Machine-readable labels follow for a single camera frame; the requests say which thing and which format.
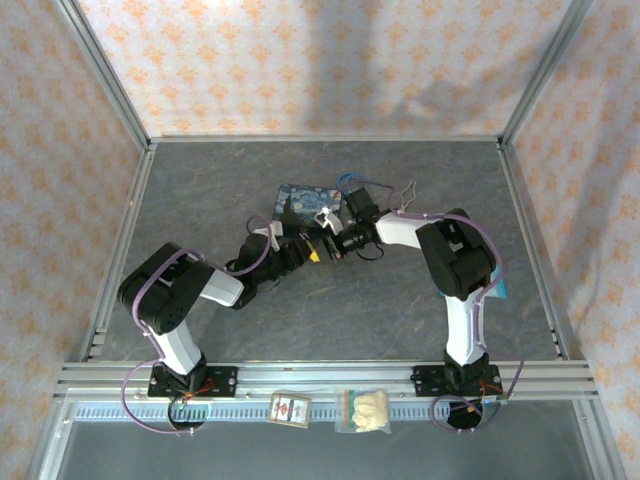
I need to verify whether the thin bent wire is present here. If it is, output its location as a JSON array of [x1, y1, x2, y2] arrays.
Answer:
[[398, 171, 422, 211]]

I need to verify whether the teal flat sheet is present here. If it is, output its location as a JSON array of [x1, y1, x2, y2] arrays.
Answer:
[[487, 264, 509, 302]]

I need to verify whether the aluminium side rail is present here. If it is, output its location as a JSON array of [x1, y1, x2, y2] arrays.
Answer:
[[497, 142, 571, 362], [79, 142, 157, 362]]

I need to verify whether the small controller board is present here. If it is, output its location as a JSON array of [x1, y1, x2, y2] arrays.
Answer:
[[172, 397, 211, 421], [469, 393, 509, 416]]

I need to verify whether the aluminium frame post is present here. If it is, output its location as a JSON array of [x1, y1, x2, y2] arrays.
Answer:
[[52, 0, 153, 151], [498, 0, 596, 149]]

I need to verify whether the starry night painted box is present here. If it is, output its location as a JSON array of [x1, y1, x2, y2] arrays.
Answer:
[[272, 182, 347, 239]]

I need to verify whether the clear bag with pale pieces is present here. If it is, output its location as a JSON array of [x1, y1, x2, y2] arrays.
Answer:
[[335, 388, 392, 435]]

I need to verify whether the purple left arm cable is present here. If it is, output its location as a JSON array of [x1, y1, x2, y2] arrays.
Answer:
[[121, 214, 281, 436]]

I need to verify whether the wide aluminium base rail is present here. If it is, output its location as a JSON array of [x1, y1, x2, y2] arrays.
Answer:
[[55, 359, 600, 400]]

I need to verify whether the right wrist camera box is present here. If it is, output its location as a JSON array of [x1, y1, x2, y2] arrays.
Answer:
[[314, 205, 346, 236]]

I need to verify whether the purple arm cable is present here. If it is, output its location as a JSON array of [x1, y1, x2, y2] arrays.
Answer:
[[344, 180, 526, 434], [121, 214, 281, 436]]

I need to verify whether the short aluminium cross rail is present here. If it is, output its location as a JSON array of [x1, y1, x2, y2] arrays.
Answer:
[[148, 133, 504, 147]]

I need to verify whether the slotted grey cable duct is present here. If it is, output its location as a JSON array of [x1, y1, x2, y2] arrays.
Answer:
[[73, 402, 576, 422]]

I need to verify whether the small printed card box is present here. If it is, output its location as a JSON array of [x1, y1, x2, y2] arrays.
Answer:
[[268, 392, 314, 429]]

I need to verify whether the blue coiled cable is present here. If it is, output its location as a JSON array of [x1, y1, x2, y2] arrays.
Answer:
[[336, 170, 370, 196]]

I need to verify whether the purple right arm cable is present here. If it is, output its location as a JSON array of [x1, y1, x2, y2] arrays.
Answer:
[[344, 180, 526, 434]]

